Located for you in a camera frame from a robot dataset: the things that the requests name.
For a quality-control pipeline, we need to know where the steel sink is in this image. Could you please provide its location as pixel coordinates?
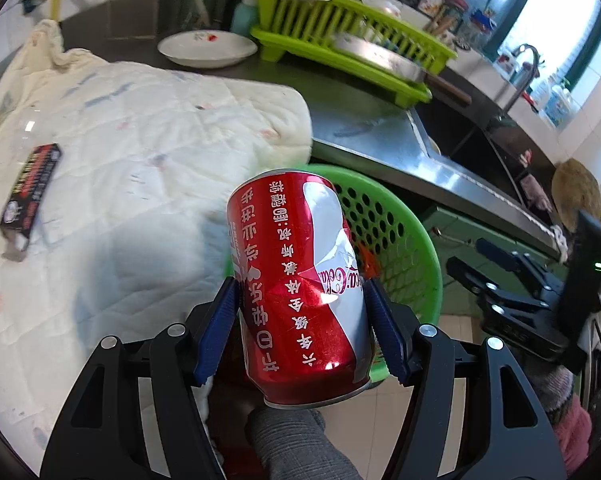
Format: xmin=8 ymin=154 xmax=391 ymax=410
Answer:
xmin=415 ymin=70 xmax=571 ymax=256

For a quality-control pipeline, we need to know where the green plastic basket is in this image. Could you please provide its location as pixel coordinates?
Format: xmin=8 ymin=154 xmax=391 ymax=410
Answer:
xmin=228 ymin=162 xmax=444 ymax=391

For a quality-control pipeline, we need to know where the green dish rack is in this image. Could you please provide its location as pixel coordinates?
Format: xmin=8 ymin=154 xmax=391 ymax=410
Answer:
xmin=249 ymin=0 xmax=459 ymax=108

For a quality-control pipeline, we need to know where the person's right hand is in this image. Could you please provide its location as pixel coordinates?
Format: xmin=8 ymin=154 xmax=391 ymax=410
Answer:
xmin=525 ymin=354 xmax=577 ymax=417

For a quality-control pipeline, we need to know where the round woven mat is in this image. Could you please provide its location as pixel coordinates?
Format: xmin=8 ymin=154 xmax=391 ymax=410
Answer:
xmin=552 ymin=158 xmax=601 ymax=233

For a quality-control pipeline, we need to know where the white plastic bottle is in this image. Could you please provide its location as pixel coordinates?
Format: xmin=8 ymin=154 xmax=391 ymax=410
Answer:
xmin=531 ymin=75 xmax=554 ymax=117

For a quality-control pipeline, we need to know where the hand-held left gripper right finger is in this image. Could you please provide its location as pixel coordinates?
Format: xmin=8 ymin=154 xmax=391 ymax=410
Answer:
xmin=363 ymin=276 xmax=567 ymax=480

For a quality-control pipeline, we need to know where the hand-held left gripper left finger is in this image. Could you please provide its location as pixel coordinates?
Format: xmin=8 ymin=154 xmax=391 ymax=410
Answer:
xmin=39 ymin=276 xmax=241 ymax=480

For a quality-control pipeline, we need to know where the small black box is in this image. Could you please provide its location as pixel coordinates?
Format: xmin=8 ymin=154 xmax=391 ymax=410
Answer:
xmin=0 ymin=143 xmax=61 ymax=263

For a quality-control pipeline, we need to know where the green cabinet door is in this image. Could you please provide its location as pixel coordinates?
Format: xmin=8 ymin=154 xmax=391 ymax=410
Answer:
xmin=421 ymin=204 xmax=569 ymax=321

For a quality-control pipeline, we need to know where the cream quilted cloth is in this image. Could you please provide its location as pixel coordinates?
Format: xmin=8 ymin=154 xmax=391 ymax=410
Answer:
xmin=0 ymin=19 xmax=314 ymax=461

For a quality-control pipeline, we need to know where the green glass jar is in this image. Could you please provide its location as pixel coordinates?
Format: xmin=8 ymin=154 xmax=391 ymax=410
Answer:
xmin=183 ymin=0 xmax=214 ymax=31

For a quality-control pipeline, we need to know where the teal bottle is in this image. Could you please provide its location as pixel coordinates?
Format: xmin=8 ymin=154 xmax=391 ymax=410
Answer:
xmin=230 ymin=0 xmax=261 ymax=36

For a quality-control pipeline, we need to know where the red soda can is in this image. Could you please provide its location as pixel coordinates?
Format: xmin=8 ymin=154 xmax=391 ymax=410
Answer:
xmin=225 ymin=169 xmax=376 ymax=407

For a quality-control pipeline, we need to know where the white ceramic bowl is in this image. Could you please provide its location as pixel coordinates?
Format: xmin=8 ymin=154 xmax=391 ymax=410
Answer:
xmin=158 ymin=30 xmax=258 ymax=67

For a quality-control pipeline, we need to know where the metal faucet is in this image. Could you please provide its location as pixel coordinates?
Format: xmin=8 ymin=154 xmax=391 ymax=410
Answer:
xmin=501 ymin=44 xmax=541 ymax=111

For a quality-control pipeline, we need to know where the clear blue bottle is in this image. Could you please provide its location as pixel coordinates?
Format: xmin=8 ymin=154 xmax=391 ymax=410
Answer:
xmin=545 ymin=82 xmax=577 ymax=128

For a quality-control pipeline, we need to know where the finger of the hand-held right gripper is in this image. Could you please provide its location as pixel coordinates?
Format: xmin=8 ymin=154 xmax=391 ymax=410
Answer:
xmin=447 ymin=256 xmax=561 ymax=321
xmin=475 ymin=237 xmax=556 ymax=291

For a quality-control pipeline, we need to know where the metal pan with handle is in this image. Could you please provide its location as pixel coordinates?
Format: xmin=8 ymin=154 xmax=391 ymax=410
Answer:
xmin=331 ymin=32 xmax=474 ymax=103

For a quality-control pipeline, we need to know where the person's right forearm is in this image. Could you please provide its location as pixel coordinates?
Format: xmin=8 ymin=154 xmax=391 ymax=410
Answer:
xmin=553 ymin=394 xmax=594 ymax=476

